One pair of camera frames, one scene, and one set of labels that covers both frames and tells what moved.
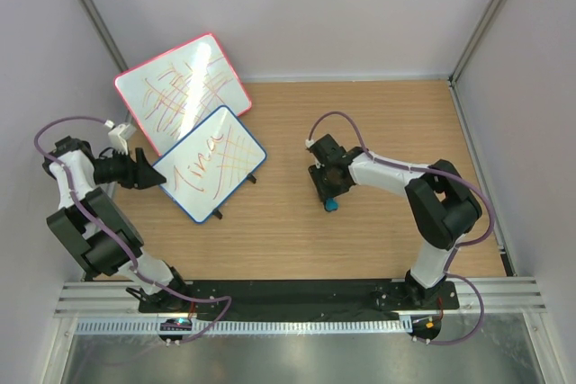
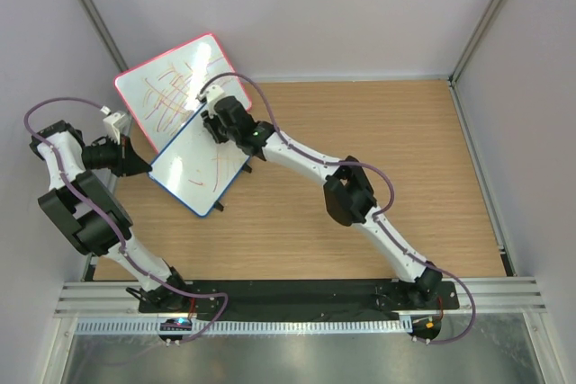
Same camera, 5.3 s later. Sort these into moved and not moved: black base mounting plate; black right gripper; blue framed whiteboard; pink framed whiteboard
Moved: black right gripper; blue framed whiteboard
Not moved: pink framed whiteboard; black base mounting plate
